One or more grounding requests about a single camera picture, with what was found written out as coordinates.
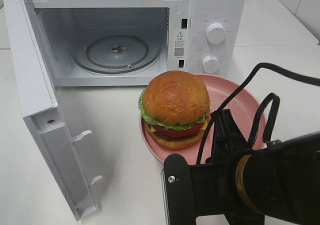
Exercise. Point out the pink round plate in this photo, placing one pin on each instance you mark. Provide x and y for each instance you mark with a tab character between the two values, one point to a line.
243	108

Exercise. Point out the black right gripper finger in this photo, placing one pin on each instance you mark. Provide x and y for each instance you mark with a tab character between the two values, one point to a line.
227	135

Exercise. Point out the white microwave oven body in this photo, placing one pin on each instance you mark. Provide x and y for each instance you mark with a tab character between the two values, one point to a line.
64	19

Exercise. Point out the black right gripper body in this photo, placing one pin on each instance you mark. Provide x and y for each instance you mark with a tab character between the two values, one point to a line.
214	189

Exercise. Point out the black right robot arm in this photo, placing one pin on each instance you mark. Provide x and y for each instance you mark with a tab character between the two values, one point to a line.
280	181

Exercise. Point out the white microwave door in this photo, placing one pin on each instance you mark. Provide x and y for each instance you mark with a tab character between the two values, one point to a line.
41	113

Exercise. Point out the glass microwave turntable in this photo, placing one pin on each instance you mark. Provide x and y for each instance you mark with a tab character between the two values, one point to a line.
117	50

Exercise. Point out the burger with lettuce and tomato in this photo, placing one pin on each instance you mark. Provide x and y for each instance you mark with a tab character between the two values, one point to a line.
175	108

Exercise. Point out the white warning label sticker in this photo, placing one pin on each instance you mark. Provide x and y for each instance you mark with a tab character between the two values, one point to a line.
179	43

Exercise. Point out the white timer knob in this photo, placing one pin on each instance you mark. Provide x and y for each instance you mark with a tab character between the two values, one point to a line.
210	64

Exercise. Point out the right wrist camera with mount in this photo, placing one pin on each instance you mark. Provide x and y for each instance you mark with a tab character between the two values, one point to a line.
177	189

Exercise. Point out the upper white power knob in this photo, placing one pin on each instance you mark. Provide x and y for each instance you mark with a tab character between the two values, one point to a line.
216	32

